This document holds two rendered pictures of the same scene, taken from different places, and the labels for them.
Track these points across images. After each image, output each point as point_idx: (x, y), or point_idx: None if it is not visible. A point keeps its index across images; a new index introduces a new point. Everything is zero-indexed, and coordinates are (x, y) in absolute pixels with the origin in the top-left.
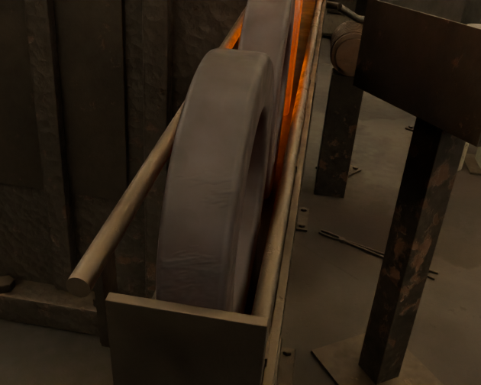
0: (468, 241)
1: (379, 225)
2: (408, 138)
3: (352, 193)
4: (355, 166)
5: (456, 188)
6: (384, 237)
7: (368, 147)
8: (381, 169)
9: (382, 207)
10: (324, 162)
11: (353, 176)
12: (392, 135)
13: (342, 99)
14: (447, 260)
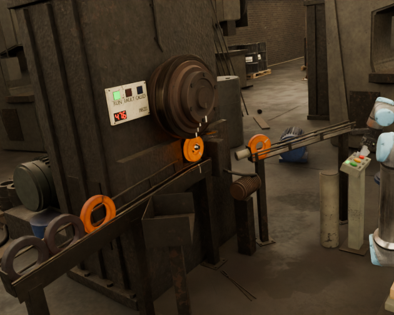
0: (290, 286)
1: (253, 272)
2: None
3: (257, 254)
4: (272, 240)
5: (319, 257)
6: (249, 277)
7: (295, 229)
8: (287, 242)
9: (265, 263)
10: (238, 237)
11: (267, 245)
12: (318, 222)
13: (239, 209)
14: (267, 293)
